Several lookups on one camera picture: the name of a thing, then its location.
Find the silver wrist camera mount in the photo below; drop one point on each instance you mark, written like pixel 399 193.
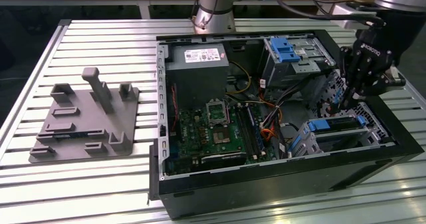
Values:
pixel 348 12

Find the blue drive cage latch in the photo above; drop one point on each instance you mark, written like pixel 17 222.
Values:
pixel 282 52

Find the grey parts rack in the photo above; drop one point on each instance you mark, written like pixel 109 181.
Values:
pixel 82 124

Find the green RAM stick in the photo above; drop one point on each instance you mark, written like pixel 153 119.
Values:
pixel 70 135

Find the hard disk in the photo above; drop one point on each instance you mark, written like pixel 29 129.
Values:
pixel 335 123

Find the silver power supply unit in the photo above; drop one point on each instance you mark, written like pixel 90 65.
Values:
pixel 199 76

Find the black open PC case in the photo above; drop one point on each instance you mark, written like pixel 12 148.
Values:
pixel 266 196

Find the grey optical drive cage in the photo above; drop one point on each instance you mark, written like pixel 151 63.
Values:
pixel 282 74

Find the silver disk bay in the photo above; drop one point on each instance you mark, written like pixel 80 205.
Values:
pixel 346 133

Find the graphics card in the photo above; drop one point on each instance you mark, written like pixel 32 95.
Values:
pixel 222 160

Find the green motherboard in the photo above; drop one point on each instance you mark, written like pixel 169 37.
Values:
pixel 195 139

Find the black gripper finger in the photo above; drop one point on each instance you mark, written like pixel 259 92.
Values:
pixel 386 83
pixel 354 76

